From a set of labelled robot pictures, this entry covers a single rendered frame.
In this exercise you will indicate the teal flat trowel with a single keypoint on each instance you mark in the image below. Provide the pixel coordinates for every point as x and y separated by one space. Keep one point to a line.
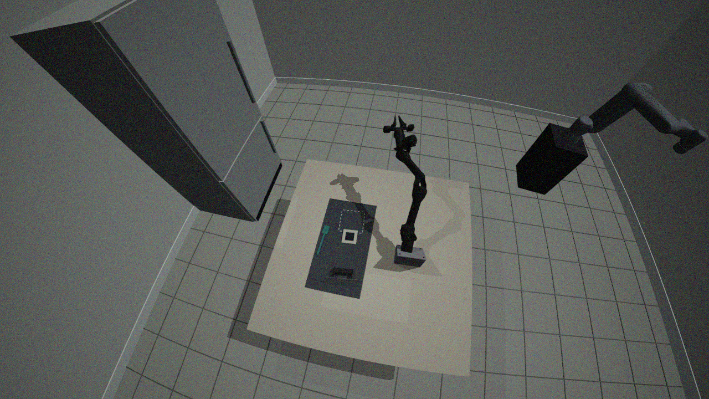
324 231

